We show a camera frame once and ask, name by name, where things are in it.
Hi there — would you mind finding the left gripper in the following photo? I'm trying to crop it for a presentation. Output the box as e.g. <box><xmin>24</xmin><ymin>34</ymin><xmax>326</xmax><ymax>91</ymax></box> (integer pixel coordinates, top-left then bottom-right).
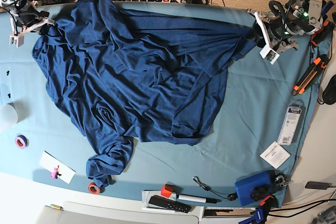
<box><xmin>246</xmin><ymin>12</ymin><xmax>298</xmax><ymax>53</ymax></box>

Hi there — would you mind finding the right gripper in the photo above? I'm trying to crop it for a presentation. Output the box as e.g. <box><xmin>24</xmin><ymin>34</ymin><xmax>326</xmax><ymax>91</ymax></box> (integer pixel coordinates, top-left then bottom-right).
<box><xmin>14</xmin><ymin>5</ymin><xmax>55</xmax><ymax>36</ymax></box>

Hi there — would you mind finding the dark blue t-shirt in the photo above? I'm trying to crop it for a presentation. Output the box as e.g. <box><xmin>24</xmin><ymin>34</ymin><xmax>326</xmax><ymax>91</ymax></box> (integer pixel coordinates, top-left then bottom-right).
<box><xmin>32</xmin><ymin>0</ymin><xmax>256</xmax><ymax>187</ymax></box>

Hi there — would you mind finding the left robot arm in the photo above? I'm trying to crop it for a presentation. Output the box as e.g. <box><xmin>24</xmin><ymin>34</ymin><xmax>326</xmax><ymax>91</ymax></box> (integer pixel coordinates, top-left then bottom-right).
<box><xmin>247</xmin><ymin>0</ymin><xmax>324</xmax><ymax>61</ymax></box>

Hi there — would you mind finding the orange black clamp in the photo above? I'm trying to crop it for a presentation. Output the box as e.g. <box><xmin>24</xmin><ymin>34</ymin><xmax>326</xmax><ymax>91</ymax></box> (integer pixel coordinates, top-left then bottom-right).
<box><xmin>310</xmin><ymin>20</ymin><xmax>335</xmax><ymax>47</ymax></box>

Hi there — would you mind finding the orange black utility knife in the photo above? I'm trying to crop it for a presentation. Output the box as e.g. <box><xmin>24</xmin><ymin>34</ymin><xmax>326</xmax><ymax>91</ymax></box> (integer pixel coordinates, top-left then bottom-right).
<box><xmin>292</xmin><ymin>55</ymin><xmax>330</xmax><ymax>96</ymax></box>

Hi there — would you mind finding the light blue table cloth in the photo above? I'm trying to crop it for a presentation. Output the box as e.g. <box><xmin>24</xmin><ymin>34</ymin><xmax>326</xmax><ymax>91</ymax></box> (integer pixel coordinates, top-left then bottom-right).
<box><xmin>0</xmin><ymin>1</ymin><xmax>332</xmax><ymax>209</ymax></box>

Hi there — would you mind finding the blue black spring clamp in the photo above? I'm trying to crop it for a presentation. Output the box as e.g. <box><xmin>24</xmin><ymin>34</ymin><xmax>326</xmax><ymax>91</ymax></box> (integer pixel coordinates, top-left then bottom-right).
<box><xmin>321</xmin><ymin>1</ymin><xmax>334</xmax><ymax>20</ymax></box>

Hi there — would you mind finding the translucent plastic cup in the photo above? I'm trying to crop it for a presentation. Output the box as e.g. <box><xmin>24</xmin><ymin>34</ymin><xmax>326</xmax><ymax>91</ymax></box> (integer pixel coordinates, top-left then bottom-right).
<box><xmin>0</xmin><ymin>104</ymin><xmax>18</xmax><ymax>133</ymax></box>

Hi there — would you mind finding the black computer mouse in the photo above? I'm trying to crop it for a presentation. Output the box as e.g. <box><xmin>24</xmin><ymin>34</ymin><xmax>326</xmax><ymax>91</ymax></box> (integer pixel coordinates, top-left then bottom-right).
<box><xmin>322</xmin><ymin>74</ymin><xmax>336</xmax><ymax>105</ymax></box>

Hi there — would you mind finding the blister pack of batteries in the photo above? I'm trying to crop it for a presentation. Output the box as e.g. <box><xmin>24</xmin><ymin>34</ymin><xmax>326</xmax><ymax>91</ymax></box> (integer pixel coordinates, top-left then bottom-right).
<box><xmin>277</xmin><ymin>101</ymin><xmax>302</xmax><ymax>145</ymax></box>

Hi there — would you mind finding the purple tape roll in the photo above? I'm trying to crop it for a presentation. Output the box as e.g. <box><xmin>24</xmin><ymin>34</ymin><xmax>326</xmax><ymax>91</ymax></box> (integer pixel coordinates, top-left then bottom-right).
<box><xmin>15</xmin><ymin>135</ymin><xmax>28</xmax><ymax>149</ymax></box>

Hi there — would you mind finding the white paper packet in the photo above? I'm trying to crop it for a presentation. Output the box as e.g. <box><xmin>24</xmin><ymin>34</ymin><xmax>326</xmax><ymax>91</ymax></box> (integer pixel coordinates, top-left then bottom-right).
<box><xmin>260</xmin><ymin>142</ymin><xmax>290</xmax><ymax>169</ymax></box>

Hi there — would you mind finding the white paper card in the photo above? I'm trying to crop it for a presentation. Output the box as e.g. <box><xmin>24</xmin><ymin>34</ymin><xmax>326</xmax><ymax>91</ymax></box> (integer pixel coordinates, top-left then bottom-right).
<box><xmin>39</xmin><ymin>151</ymin><xmax>76</xmax><ymax>184</ymax></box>

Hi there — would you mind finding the pink binder clip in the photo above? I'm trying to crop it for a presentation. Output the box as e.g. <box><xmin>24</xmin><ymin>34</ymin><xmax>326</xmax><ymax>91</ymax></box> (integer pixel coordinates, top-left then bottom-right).
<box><xmin>50</xmin><ymin>166</ymin><xmax>61</xmax><ymax>179</ymax></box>

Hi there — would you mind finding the blue plastic box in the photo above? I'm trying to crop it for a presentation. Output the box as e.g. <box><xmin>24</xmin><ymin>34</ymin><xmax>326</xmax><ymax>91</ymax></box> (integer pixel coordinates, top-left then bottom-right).
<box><xmin>235</xmin><ymin>171</ymin><xmax>274</xmax><ymax>206</ymax></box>

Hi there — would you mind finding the small black phone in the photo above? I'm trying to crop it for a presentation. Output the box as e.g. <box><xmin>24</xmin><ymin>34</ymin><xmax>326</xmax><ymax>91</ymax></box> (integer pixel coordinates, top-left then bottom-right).
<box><xmin>305</xmin><ymin>181</ymin><xmax>330</xmax><ymax>190</ymax></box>

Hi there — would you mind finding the red tape roll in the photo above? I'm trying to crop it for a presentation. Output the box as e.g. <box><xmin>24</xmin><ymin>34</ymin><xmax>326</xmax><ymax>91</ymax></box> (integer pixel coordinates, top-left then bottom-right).
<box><xmin>88</xmin><ymin>182</ymin><xmax>101</xmax><ymax>195</ymax></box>

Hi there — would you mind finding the black white marker pen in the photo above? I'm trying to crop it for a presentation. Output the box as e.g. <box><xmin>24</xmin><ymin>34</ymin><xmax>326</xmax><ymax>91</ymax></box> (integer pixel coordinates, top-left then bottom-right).
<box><xmin>176</xmin><ymin>194</ymin><xmax>218</xmax><ymax>204</ymax></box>

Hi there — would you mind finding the red cube block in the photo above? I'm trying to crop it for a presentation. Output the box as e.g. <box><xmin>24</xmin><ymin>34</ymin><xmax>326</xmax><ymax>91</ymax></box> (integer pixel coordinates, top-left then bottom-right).
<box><xmin>160</xmin><ymin>184</ymin><xmax>173</xmax><ymax>198</ymax></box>

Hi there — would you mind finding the blue orange bar clamp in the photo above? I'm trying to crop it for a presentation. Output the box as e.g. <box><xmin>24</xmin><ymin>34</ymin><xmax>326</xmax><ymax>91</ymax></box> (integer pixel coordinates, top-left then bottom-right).
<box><xmin>239</xmin><ymin>195</ymin><xmax>277</xmax><ymax>224</ymax></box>

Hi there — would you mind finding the black remote control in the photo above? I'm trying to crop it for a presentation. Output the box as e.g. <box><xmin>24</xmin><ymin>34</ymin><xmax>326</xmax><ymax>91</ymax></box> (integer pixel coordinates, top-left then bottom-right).
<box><xmin>149</xmin><ymin>195</ymin><xmax>192</xmax><ymax>214</ymax></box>

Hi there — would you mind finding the white notepad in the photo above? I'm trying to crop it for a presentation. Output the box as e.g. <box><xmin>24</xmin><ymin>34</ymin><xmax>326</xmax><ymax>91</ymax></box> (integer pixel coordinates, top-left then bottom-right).
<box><xmin>141</xmin><ymin>189</ymin><xmax>205</xmax><ymax>221</ymax></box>

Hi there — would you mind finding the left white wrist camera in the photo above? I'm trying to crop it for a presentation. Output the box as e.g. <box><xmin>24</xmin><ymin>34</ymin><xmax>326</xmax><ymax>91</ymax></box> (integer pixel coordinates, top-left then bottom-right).
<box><xmin>260</xmin><ymin>45</ymin><xmax>280</xmax><ymax>65</ymax></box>

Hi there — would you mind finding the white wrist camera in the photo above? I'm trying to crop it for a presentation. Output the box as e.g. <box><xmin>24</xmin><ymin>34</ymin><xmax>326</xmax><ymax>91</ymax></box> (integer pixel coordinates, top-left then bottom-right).
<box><xmin>9</xmin><ymin>34</ymin><xmax>24</xmax><ymax>48</ymax></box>
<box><xmin>260</xmin><ymin>45</ymin><xmax>280</xmax><ymax>65</ymax></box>

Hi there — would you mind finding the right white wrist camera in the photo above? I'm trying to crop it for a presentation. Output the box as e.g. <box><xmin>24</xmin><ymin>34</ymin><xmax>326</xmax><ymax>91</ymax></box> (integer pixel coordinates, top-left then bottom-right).
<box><xmin>9</xmin><ymin>34</ymin><xmax>24</xmax><ymax>48</ymax></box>

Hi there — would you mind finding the black lanyard with clip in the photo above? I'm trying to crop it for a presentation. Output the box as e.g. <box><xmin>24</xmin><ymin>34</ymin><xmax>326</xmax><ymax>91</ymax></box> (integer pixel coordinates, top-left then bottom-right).
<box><xmin>192</xmin><ymin>176</ymin><xmax>238</xmax><ymax>202</ymax></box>

